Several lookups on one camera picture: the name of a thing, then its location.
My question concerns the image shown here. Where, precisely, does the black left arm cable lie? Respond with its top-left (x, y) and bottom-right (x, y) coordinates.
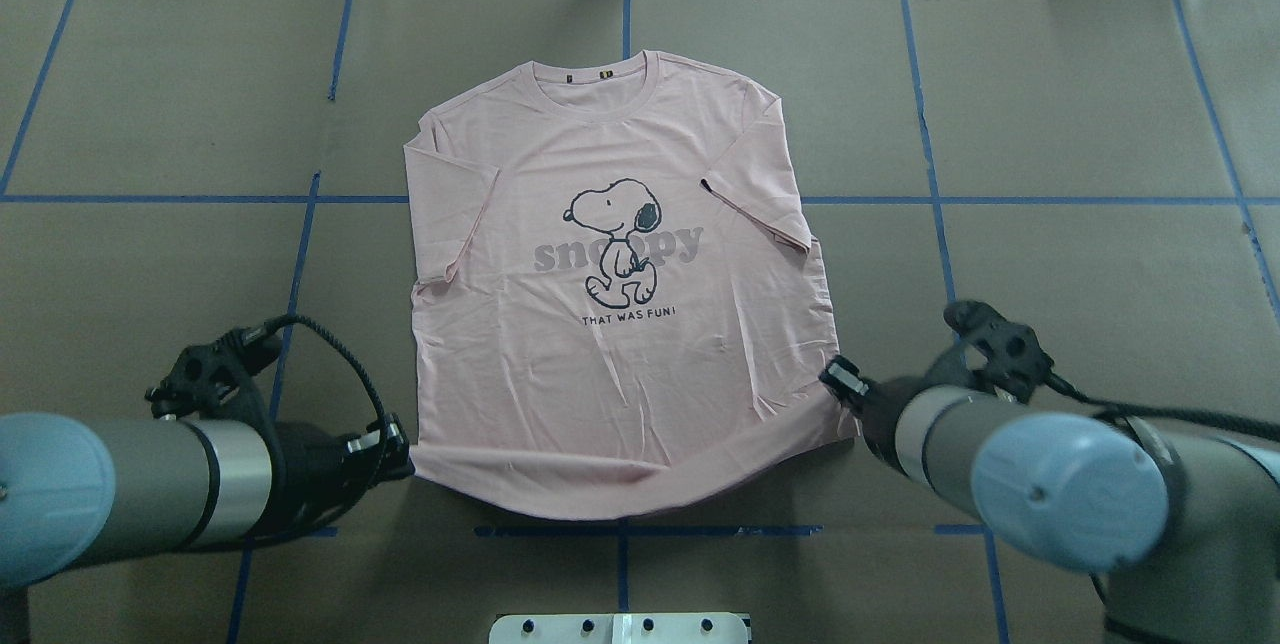
top-left (255, 314), bottom-right (401, 535)

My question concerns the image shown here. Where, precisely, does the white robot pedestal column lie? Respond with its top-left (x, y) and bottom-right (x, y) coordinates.
top-left (488, 612), bottom-right (754, 643)

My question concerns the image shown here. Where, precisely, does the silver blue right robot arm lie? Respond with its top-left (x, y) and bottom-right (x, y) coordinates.
top-left (820, 357), bottom-right (1277, 643)

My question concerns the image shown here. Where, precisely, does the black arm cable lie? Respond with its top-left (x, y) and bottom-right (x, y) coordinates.
top-left (255, 314), bottom-right (401, 535)
top-left (1041, 369), bottom-right (1280, 446)

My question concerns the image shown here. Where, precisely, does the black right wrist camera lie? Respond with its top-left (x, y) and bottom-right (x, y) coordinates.
top-left (937, 300), bottom-right (1053, 405)

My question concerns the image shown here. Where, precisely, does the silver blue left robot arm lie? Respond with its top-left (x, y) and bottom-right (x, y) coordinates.
top-left (1, 412), bottom-right (413, 592)

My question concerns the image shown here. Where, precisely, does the pink Snoopy t-shirt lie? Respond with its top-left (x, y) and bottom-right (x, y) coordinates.
top-left (403, 50), bottom-right (860, 521)

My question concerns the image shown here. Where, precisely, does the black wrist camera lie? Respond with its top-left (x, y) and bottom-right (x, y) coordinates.
top-left (143, 326), bottom-right (283, 425)
top-left (937, 300), bottom-right (1053, 405)

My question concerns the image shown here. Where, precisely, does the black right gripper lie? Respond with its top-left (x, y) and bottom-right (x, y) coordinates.
top-left (818, 356), bottom-right (961, 470)

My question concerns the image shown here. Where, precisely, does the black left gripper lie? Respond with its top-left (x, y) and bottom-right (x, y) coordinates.
top-left (270, 414), bottom-right (407, 530)

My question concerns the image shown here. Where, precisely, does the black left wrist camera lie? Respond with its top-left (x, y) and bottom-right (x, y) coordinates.
top-left (143, 326), bottom-right (283, 425)

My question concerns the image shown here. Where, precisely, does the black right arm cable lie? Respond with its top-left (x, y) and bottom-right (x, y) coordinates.
top-left (1041, 369), bottom-right (1280, 446)

